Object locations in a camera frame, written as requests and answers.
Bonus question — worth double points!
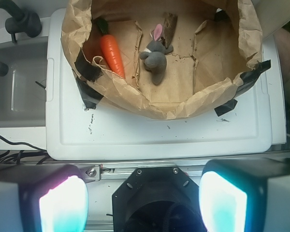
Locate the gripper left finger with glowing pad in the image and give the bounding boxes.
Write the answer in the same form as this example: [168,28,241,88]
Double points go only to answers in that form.
[0,164,88,232]

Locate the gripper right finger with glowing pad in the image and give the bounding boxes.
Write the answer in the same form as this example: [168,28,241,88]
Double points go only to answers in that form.
[199,158,290,232]

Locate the white plastic tray lid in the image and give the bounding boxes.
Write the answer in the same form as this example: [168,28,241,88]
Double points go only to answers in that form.
[45,9,272,160]

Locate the black tape piece lower right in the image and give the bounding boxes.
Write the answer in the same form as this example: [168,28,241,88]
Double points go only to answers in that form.
[214,99,238,116]

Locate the black tape piece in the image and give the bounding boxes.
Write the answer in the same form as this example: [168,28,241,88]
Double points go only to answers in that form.
[214,99,238,116]
[214,10,230,22]

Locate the grey sink basin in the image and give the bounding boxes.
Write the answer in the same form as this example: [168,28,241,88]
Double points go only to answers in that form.
[0,37,48,128]

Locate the black tape strip right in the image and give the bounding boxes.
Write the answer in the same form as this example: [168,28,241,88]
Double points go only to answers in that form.
[235,60,271,98]

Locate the black tape strip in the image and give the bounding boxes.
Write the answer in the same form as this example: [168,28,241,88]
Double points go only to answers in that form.
[74,49,103,109]
[235,60,271,98]

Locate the black tape strip left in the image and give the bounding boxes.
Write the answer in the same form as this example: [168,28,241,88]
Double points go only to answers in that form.
[74,49,103,109]

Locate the brown paper bag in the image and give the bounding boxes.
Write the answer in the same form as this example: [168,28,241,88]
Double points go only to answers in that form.
[61,0,262,120]

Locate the grey plush bunny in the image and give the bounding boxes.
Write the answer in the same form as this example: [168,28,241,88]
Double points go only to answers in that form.
[139,24,174,85]

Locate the orange toy carrot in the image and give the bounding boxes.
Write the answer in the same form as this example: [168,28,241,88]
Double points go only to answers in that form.
[95,17,125,79]

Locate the black faucet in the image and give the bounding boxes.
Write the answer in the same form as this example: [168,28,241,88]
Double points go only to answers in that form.
[0,0,42,44]

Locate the black tape piece top right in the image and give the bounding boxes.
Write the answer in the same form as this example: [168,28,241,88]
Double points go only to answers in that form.
[214,10,230,22]

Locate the black cable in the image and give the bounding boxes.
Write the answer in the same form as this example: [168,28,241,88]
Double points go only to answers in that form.
[0,127,50,165]

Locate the aluminium rail with bracket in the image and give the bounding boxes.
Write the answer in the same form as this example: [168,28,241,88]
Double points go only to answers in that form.
[75,163,204,183]

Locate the black octagonal mount plate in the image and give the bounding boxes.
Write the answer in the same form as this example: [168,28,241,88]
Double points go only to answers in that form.
[112,166,206,232]

